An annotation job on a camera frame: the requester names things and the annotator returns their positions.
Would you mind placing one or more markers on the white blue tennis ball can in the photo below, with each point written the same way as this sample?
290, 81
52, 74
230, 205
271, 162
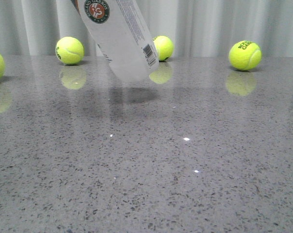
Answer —
122, 35

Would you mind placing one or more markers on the centre tennis ball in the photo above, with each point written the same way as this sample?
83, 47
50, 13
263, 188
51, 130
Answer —
164, 47

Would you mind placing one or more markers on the right tennis ball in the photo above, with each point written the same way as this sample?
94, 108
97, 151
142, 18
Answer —
245, 55

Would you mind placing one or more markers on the grey pleated curtain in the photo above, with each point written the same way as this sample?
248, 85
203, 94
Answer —
198, 28

